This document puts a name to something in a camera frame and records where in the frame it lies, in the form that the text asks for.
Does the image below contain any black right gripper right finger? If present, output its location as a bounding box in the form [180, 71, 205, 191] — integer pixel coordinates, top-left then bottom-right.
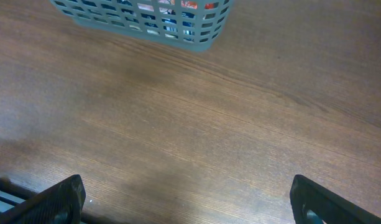
[290, 174, 381, 224]

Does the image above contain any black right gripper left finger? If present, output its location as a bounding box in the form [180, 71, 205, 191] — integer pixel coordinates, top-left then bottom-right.
[0, 174, 86, 224]

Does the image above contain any blue tissue pack box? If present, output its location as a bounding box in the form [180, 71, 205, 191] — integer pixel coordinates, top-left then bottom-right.
[131, 0, 231, 45]

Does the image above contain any grey plastic basket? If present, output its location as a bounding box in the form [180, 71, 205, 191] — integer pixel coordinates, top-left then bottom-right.
[51, 0, 233, 52]

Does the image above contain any grey slatted base edge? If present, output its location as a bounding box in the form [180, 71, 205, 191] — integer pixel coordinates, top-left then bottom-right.
[0, 185, 27, 213]

